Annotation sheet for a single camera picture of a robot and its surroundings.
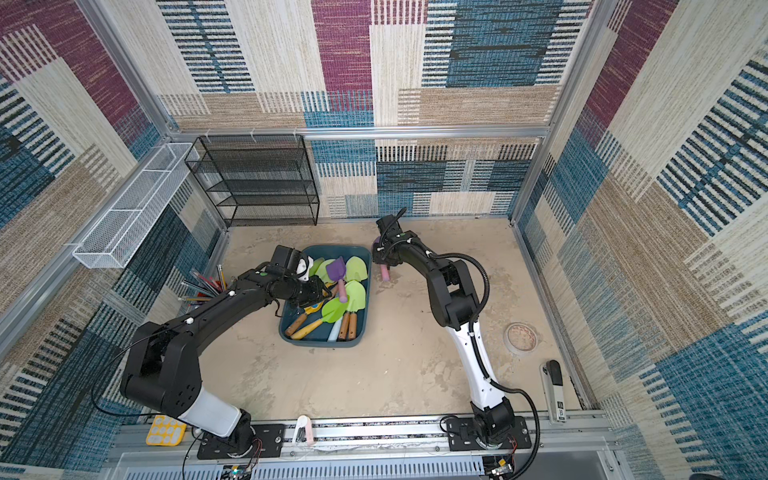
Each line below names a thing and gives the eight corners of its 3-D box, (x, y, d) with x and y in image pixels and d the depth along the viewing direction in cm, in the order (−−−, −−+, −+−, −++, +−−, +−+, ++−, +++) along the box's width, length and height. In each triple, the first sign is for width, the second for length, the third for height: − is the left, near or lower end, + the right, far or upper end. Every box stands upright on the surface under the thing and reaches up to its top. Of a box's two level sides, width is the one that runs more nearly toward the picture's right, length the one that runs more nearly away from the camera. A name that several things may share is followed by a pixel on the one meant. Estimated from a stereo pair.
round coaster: (507, 353, 89) (509, 350, 87) (500, 325, 94) (502, 322, 93) (541, 353, 89) (544, 350, 87) (532, 325, 94) (535, 322, 93)
